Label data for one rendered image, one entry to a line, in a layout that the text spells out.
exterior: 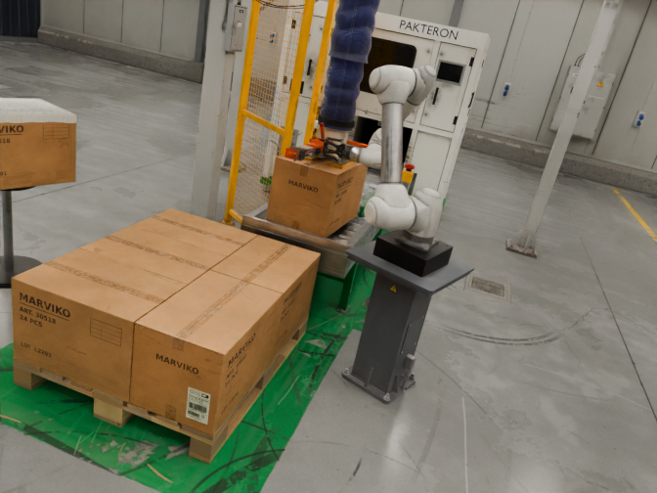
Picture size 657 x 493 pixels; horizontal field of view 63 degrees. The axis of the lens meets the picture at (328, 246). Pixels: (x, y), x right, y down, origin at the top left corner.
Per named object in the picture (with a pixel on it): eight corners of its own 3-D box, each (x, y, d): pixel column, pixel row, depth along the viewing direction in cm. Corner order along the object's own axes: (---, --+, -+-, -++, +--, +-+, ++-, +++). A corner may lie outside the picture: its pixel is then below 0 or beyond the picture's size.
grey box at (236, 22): (236, 50, 383) (241, 5, 372) (242, 52, 382) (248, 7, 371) (223, 49, 366) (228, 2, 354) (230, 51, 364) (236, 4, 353)
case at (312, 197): (305, 200, 382) (315, 145, 368) (357, 215, 371) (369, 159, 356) (265, 219, 329) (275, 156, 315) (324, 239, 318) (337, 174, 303)
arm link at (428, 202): (441, 238, 264) (454, 197, 255) (411, 239, 256) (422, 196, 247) (423, 223, 277) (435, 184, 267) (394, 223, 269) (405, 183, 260)
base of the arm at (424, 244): (442, 240, 276) (445, 231, 274) (426, 252, 258) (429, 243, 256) (410, 228, 284) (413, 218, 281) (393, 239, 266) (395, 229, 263)
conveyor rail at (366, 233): (401, 192, 531) (406, 173, 524) (407, 193, 530) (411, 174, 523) (337, 274, 322) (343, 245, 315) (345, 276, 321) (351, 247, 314)
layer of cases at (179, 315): (165, 265, 346) (170, 207, 331) (308, 313, 325) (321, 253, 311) (13, 357, 238) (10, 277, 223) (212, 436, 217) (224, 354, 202)
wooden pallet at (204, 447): (163, 285, 352) (165, 265, 346) (305, 333, 331) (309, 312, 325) (13, 383, 243) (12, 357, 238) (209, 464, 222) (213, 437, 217)
